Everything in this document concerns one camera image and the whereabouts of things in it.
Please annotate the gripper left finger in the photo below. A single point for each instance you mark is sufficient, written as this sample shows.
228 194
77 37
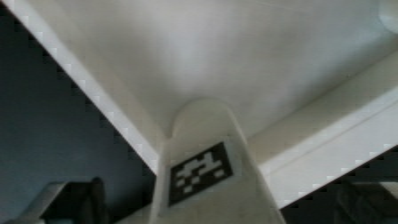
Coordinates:
68 204

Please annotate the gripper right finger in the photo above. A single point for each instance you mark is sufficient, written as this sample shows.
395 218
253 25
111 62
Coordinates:
367 203

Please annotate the white table leg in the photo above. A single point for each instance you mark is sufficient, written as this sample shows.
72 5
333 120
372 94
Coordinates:
210 188

